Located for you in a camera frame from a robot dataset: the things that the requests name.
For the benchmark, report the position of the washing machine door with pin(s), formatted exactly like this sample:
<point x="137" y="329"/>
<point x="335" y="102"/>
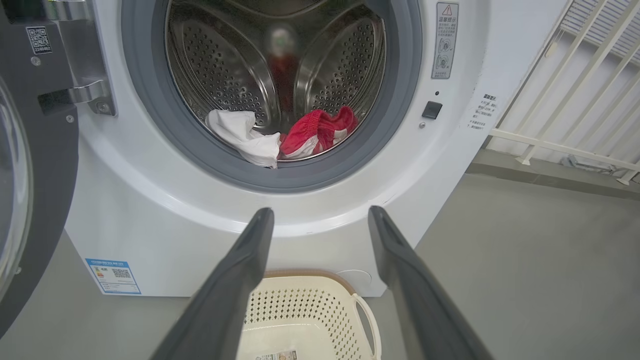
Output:
<point x="50" y="160"/>

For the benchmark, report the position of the blue energy label sticker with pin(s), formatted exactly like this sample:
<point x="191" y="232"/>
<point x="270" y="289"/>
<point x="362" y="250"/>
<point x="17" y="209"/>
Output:
<point x="112" y="276"/>

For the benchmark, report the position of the cream perforated basket brown rim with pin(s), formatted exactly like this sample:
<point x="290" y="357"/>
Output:
<point x="295" y="310"/>

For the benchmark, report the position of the round white filter cover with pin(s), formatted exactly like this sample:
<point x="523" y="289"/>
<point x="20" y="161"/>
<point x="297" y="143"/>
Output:
<point x="357" y="277"/>

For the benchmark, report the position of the white QR code sticker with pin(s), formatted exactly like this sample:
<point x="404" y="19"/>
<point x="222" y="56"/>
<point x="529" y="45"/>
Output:
<point x="39" y="40"/>

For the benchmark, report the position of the white front-load washing machine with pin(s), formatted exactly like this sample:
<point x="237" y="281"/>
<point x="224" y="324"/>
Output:
<point x="150" y="210"/>

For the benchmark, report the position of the small black text sticker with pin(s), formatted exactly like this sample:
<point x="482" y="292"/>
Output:
<point x="483" y="111"/>

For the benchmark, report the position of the red and white garment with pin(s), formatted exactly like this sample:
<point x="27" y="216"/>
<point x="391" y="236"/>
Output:
<point x="312" y="132"/>

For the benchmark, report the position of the white slatted railing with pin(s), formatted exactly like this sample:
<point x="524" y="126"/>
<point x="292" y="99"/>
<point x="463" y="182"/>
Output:
<point x="565" y="147"/>

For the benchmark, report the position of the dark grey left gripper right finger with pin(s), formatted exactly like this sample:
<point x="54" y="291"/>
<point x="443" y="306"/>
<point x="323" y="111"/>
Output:
<point x="420" y="310"/>

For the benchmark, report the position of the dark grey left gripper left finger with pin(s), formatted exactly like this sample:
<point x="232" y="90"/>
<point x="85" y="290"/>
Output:
<point x="230" y="300"/>

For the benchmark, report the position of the grey warning label sticker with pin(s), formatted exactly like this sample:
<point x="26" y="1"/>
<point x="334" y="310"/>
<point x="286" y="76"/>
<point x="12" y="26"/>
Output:
<point x="445" y="40"/>

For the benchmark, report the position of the chrome door hinge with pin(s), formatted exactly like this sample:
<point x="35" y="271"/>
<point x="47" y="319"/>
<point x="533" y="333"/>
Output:
<point x="90" y="92"/>

